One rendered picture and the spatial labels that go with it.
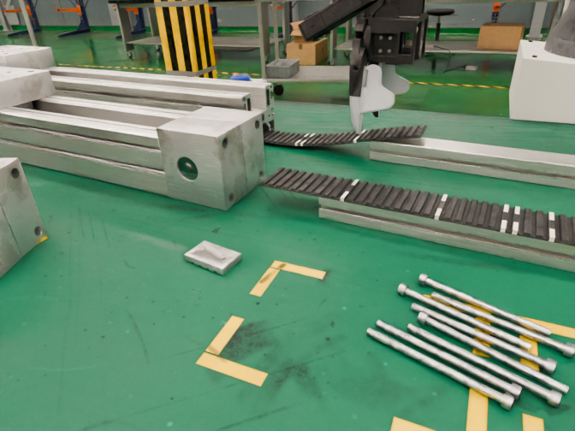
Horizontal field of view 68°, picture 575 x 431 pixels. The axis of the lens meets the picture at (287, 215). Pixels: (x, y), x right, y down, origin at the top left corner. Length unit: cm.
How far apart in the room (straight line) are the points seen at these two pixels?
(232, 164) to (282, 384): 29
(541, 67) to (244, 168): 55
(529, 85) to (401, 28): 35
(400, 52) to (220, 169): 28
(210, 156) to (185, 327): 21
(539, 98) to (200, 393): 75
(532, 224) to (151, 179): 44
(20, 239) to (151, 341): 22
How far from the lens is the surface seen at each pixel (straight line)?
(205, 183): 53
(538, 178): 64
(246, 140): 54
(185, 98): 76
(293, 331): 36
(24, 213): 53
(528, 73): 88
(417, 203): 47
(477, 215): 47
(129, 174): 62
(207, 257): 43
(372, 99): 60
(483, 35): 536
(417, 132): 64
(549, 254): 47
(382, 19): 60
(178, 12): 390
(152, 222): 53
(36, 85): 83
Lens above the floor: 103
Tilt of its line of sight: 30 degrees down
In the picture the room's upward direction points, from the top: 3 degrees counter-clockwise
